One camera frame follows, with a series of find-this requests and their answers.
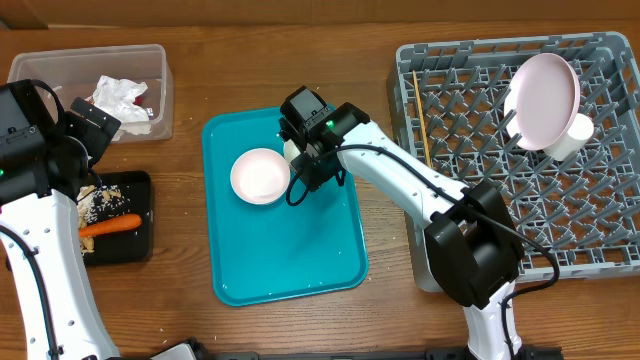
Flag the pale green bowl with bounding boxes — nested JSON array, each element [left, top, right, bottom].
[[283, 140, 301, 164]]

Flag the white napkin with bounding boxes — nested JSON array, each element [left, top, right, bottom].
[[91, 75, 151, 141]]

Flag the pink bowl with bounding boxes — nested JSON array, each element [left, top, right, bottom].
[[230, 148, 290, 205]]

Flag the rice and peanut scraps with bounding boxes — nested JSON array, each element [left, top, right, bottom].
[[77, 185, 127, 229]]

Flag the teal serving tray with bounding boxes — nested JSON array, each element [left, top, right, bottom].
[[201, 107, 369, 306]]

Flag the orange carrot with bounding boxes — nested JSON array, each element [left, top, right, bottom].
[[78, 214, 142, 238]]

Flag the wooden chopstick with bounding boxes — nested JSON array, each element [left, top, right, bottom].
[[412, 70, 433, 168]]

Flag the large pink plate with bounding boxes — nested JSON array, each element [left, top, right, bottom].
[[503, 53, 580, 151]]

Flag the white cup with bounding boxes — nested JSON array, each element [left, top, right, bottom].
[[543, 114, 595, 162]]

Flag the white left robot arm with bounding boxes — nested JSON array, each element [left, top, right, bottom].
[[1, 79, 120, 359]]

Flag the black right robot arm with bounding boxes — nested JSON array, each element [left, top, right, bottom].
[[279, 86, 524, 359]]

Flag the black waste tray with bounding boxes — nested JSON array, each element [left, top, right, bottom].
[[80, 170, 154, 266]]

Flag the grey dishwasher rack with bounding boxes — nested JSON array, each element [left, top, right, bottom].
[[387, 32, 639, 278]]

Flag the clear plastic bin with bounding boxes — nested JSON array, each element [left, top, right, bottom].
[[8, 44, 174, 143]]

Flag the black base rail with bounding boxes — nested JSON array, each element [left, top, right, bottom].
[[149, 337, 565, 360]]

